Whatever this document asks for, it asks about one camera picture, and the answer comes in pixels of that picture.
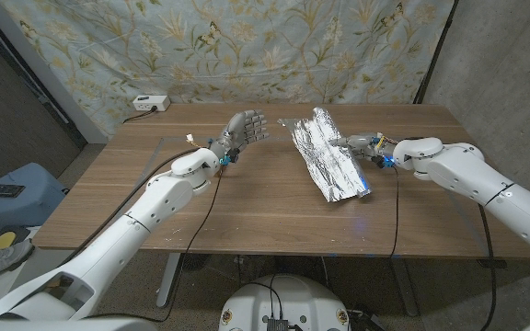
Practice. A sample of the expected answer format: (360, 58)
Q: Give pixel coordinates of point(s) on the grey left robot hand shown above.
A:
(242, 131)

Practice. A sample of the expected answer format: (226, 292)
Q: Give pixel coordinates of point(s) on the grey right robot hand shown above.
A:
(371, 146)

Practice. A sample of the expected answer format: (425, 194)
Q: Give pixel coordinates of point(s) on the crinkled aluminum foil sheet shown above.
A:
(325, 161)

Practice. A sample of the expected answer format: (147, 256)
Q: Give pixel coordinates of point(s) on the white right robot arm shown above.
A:
(476, 179)

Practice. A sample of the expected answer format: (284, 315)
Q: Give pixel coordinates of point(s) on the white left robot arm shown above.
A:
(122, 234)

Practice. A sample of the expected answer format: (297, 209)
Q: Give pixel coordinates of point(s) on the white power strip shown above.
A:
(151, 103)

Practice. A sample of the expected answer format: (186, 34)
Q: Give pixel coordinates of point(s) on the floral printed backdrop cloth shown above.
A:
(246, 46)

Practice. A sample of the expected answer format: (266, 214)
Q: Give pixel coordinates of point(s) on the black backdrop pole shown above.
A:
(435, 50)

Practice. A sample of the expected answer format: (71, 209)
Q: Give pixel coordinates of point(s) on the black round fan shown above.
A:
(196, 262)

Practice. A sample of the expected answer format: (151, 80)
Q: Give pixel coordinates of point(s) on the grey metal table leg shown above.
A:
(405, 289)
(168, 285)

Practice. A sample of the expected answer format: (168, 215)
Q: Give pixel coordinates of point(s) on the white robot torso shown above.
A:
(288, 299)

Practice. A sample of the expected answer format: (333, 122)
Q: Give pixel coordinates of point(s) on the black box under table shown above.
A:
(368, 322)

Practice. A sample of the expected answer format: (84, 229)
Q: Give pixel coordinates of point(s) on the blue plastic container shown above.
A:
(26, 202)

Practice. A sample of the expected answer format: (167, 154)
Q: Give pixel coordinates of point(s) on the black flat device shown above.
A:
(6, 190)

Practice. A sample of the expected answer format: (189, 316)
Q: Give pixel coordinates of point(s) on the white floor platform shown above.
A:
(35, 264)

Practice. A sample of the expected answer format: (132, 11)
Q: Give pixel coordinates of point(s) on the black slipper yellow insole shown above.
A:
(2, 240)

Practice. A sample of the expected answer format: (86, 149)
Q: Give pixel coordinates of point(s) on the grey wall post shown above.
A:
(39, 64)

